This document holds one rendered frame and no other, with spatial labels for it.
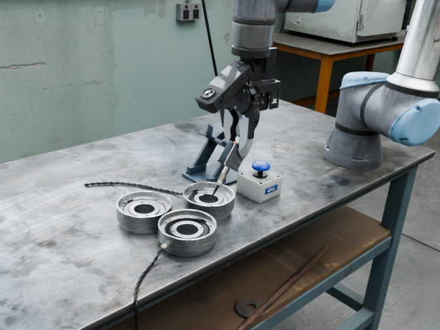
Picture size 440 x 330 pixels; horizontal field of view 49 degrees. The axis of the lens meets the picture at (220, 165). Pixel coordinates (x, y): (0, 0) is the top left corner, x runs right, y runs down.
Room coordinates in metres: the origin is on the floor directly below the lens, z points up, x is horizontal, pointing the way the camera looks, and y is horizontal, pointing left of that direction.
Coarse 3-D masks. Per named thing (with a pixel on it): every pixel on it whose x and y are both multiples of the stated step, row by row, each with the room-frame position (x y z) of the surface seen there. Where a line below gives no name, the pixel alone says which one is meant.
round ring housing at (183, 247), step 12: (168, 216) 0.78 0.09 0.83; (180, 216) 0.79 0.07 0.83; (192, 216) 0.79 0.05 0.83; (204, 216) 0.78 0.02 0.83; (180, 228) 0.76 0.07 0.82; (192, 228) 0.76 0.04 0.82; (216, 228) 0.74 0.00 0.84; (168, 240) 0.70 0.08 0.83; (180, 240) 0.69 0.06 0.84; (192, 240) 0.69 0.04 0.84; (204, 240) 0.70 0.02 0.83; (168, 252) 0.71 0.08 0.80; (180, 252) 0.70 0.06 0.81; (192, 252) 0.69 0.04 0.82; (204, 252) 0.71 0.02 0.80
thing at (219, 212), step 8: (192, 184) 0.90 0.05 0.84; (200, 184) 0.91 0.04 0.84; (208, 184) 0.91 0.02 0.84; (216, 184) 0.91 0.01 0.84; (184, 192) 0.86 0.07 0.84; (200, 192) 0.89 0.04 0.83; (208, 192) 0.89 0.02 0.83; (224, 192) 0.89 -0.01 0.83; (232, 192) 0.87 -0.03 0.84; (184, 200) 0.84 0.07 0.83; (200, 200) 0.88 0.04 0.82; (208, 200) 0.89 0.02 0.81; (216, 200) 0.88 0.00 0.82; (232, 200) 0.85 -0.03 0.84; (184, 208) 0.84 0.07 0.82; (192, 208) 0.82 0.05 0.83; (200, 208) 0.82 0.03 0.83; (208, 208) 0.81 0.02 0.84; (216, 208) 0.82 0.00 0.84; (224, 208) 0.82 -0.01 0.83; (232, 208) 0.85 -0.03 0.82; (216, 216) 0.82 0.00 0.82; (224, 216) 0.83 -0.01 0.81
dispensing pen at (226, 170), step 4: (228, 144) 0.87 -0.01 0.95; (232, 144) 0.87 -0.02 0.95; (228, 148) 0.87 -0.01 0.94; (224, 152) 0.87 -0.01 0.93; (228, 152) 0.86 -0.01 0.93; (220, 156) 0.86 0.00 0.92; (224, 156) 0.86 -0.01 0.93; (220, 160) 0.86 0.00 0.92; (224, 160) 0.85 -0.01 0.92; (224, 168) 0.86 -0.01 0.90; (228, 168) 0.86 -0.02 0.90; (224, 172) 0.85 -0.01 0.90; (228, 172) 0.86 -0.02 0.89; (220, 176) 0.85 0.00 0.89; (224, 176) 0.85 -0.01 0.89; (220, 180) 0.85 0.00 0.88; (224, 180) 0.85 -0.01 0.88; (220, 184) 0.85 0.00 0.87; (216, 188) 0.84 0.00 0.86; (212, 196) 0.84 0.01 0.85
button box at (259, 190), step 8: (240, 176) 0.95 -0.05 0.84; (248, 176) 0.95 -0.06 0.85; (256, 176) 0.94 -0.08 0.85; (264, 176) 0.94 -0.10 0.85; (272, 176) 0.96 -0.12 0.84; (280, 176) 0.96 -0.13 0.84; (240, 184) 0.95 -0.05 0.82; (248, 184) 0.93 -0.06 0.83; (256, 184) 0.92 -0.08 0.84; (264, 184) 0.92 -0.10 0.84; (272, 184) 0.93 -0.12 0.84; (280, 184) 0.95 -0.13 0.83; (240, 192) 0.95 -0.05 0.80; (248, 192) 0.93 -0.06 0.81; (256, 192) 0.92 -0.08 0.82; (264, 192) 0.92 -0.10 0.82; (272, 192) 0.94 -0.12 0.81; (280, 192) 0.96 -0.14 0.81; (256, 200) 0.91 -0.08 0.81; (264, 200) 0.92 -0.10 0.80
